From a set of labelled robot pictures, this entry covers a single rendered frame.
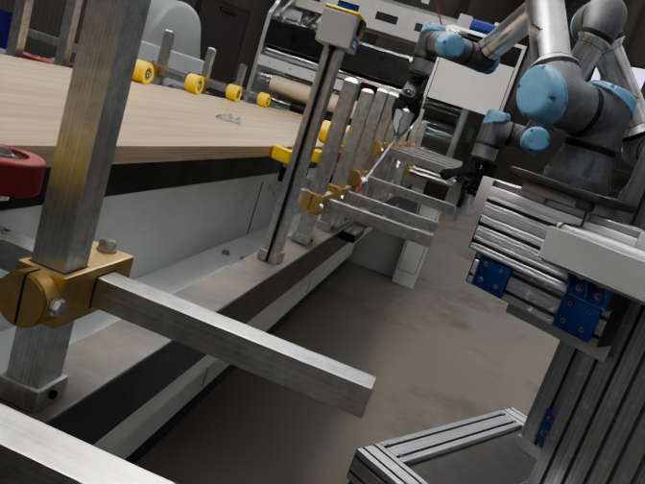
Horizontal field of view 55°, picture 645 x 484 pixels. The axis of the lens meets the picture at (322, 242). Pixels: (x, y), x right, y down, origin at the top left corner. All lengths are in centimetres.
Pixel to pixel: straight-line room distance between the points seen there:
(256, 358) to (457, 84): 379
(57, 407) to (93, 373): 8
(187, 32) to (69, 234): 589
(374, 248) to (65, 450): 419
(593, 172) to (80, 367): 115
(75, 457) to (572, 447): 146
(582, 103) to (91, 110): 110
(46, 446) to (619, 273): 110
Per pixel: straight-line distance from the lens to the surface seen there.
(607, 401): 167
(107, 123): 57
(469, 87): 427
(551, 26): 154
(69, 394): 68
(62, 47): 237
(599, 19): 194
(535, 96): 143
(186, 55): 643
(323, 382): 56
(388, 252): 450
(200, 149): 118
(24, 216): 90
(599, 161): 150
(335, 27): 124
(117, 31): 55
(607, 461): 169
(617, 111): 151
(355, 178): 197
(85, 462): 38
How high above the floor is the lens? 105
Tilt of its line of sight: 12 degrees down
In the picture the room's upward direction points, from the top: 18 degrees clockwise
